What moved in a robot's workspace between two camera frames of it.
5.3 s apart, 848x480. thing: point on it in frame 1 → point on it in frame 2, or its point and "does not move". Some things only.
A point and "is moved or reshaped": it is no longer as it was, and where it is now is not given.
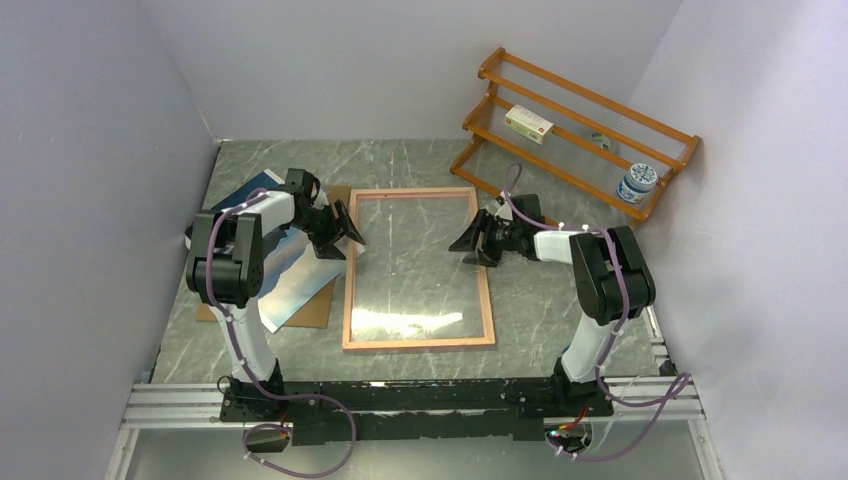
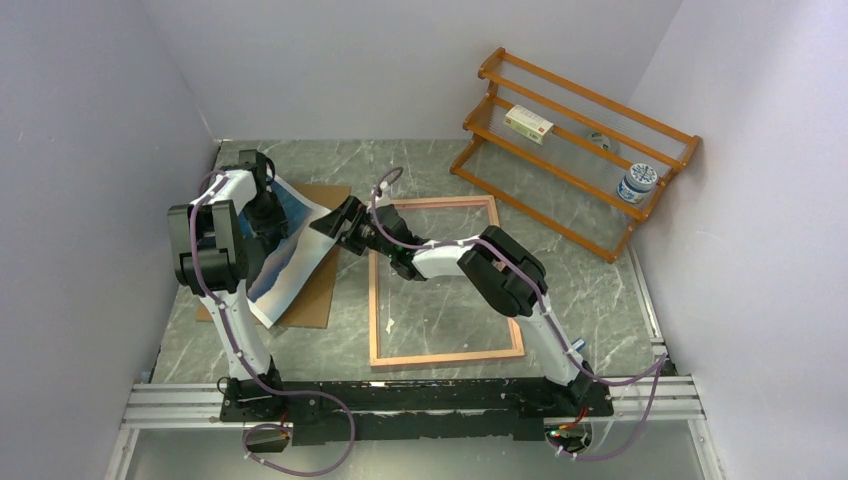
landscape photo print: (293, 274) is moved or reshaped
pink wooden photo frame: (347, 342) → (430, 202)
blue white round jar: (638, 181) does not move
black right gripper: (485, 253) → (331, 224)
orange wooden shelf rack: (533, 134) does not move
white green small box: (528, 123) does not move
